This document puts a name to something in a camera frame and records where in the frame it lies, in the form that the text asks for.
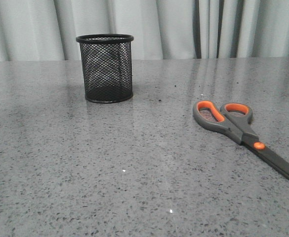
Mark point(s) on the black mesh pen cup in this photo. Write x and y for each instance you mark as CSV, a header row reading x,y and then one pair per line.
x,y
107,67

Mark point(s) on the grey pleated curtain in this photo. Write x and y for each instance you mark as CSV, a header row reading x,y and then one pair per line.
x,y
37,30

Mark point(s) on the grey orange handled scissors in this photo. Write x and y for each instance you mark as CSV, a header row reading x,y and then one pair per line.
x,y
233,120

